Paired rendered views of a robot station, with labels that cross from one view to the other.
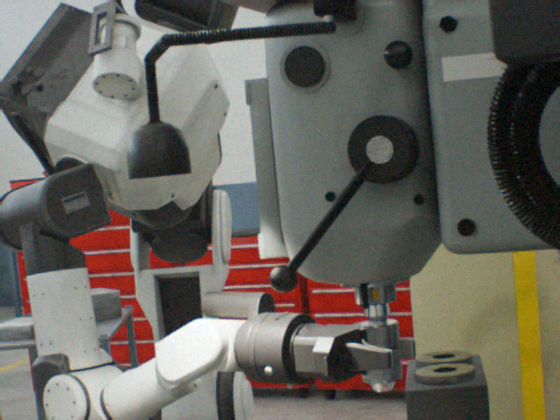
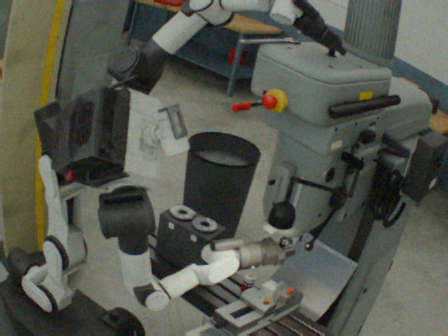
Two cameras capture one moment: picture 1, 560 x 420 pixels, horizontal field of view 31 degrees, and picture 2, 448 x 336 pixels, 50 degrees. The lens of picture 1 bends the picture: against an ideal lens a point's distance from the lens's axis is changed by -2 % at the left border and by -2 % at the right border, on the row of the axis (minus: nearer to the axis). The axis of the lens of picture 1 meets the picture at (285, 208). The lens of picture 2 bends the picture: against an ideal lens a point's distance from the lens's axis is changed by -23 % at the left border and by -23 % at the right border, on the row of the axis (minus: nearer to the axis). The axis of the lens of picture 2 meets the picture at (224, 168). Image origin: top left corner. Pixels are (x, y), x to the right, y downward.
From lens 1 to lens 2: 1.88 m
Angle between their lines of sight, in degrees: 70
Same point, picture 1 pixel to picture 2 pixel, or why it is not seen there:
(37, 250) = (142, 244)
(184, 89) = not seen: hidden behind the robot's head
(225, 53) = not seen: outside the picture
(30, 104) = (113, 159)
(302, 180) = (315, 211)
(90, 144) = (144, 178)
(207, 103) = not seen: hidden behind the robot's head
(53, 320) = (147, 271)
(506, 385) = (30, 157)
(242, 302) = (236, 244)
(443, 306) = (12, 126)
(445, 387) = (217, 234)
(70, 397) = (164, 299)
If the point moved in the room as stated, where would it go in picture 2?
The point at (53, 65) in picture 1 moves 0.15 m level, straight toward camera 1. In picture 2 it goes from (113, 130) to (165, 144)
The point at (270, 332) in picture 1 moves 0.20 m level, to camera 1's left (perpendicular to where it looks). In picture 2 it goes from (256, 255) to (227, 285)
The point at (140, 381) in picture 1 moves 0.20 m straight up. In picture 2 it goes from (188, 283) to (198, 231)
